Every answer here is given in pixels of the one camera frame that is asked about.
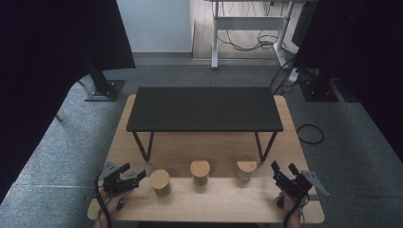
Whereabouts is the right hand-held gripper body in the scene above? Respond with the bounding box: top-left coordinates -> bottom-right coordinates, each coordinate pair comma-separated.
273,170 -> 330,204

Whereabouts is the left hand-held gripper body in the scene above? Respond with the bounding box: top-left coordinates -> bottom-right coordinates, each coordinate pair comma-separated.
97,161 -> 141,195

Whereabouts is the glass jar with bamboo lid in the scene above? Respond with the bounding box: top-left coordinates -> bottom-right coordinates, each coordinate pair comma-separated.
235,160 -> 259,183
189,160 -> 212,186
148,168 -> 172,197

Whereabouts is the black metal-legged shelf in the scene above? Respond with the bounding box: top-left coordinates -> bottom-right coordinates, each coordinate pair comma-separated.
125,86 -> 284,163

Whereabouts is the person's left hand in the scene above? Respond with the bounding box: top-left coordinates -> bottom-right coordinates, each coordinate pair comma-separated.
94,189 -> 131,228

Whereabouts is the person's right hand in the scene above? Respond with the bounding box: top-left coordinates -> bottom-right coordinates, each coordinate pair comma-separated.
275,189 -> 309,228

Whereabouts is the white power strip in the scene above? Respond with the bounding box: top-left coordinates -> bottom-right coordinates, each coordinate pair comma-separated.
287,67 -> 300,85

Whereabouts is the black curtain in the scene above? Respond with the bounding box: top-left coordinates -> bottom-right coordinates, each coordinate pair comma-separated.
0,0 -> 137,204
291,0 -> 403,163

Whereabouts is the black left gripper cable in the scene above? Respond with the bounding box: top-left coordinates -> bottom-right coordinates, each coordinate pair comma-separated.
94,178 -> 113,228

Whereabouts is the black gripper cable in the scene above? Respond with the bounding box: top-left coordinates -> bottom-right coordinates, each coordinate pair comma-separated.
94,178 -> 113,228
282,195 -> 310,228

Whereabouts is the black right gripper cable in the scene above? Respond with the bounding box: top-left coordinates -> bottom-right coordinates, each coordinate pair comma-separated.
282,195 -> 310,228

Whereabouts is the looped black floor cable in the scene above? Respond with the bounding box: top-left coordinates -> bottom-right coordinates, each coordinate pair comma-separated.
296,123 -> 326,146

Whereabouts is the black stand with base plate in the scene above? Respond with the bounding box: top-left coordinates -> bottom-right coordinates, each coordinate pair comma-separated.
84,58 -> 125,103
297,66 -> 340,103

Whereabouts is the black power strip cable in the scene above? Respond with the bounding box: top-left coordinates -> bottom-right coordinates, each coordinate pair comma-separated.
269,56 -> 298,96

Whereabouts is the tangle of black floor cables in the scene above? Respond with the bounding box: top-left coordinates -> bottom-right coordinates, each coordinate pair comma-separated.
218,0 -> 294,53

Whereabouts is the white metal desk frame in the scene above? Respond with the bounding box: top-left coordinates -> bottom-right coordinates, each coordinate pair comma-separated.
204,0 -> 298,71

